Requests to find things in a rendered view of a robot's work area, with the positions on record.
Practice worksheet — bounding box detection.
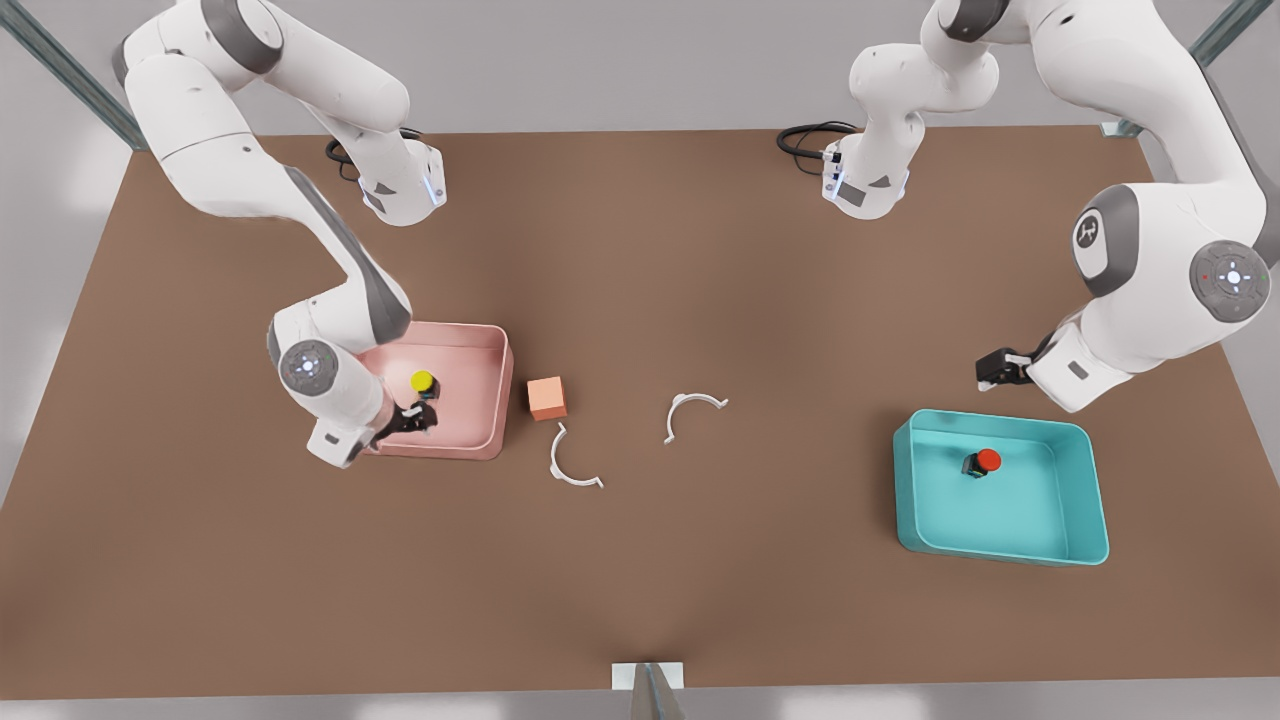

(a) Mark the pink storage box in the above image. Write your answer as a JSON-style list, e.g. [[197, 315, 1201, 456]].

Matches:
[[352, 321, 515, 462]]

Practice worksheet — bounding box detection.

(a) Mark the blue storage box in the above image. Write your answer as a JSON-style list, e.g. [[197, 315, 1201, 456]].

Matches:
[[893, 408, 1111, 568]]

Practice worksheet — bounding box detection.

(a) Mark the orange cube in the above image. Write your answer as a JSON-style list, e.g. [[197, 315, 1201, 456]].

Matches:
[[527, 376, 569, 422]]

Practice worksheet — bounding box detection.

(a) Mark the white curved clip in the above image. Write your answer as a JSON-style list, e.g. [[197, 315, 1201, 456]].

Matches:
[[664, 393, 730, 445], [549, 423, 605, 490]]

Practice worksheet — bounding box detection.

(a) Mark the black cable loop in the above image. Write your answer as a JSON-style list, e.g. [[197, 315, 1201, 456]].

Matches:
[[325, 127, 425, 183], [777, 121, 863, 179]]

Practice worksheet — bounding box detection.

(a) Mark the silver frame post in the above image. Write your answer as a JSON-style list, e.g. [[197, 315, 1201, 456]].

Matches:
[[1101, 0, 1277, 139], [0, 0, 149, 153], [612, 661, 687, 720]]

